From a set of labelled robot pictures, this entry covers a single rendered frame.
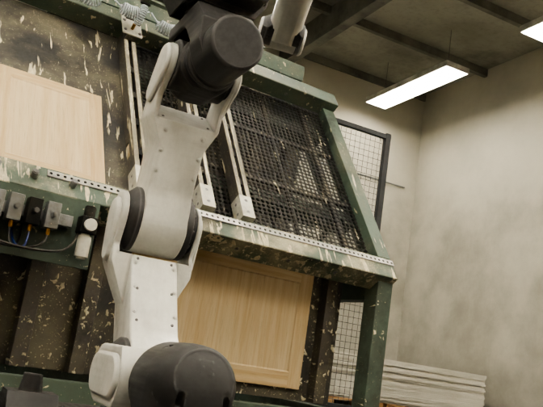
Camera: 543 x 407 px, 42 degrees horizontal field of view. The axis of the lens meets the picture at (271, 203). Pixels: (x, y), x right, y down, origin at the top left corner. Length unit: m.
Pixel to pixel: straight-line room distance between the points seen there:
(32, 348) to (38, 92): 1.01
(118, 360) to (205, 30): 0.65
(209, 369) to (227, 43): 0.62
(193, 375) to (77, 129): 1.93
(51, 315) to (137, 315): 1.42
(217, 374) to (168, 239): 0.46
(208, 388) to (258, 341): 2.06
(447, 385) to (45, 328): 5.30
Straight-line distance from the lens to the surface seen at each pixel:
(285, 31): 1.92
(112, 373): 1.33
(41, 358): 2.88
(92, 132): 2.99
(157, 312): 1.50
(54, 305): 2.88
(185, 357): 1.18
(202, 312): 3.09
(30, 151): 2.78
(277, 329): 3.28
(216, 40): 1.40
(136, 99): 3.21
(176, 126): 1.58
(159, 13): 4.21
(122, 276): 1.55
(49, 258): 2.60
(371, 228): 3.52
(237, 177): 3.13
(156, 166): 1.56
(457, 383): 7.67
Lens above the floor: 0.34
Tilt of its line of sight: 13 degrees up
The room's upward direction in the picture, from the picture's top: 9 degrees clockwise
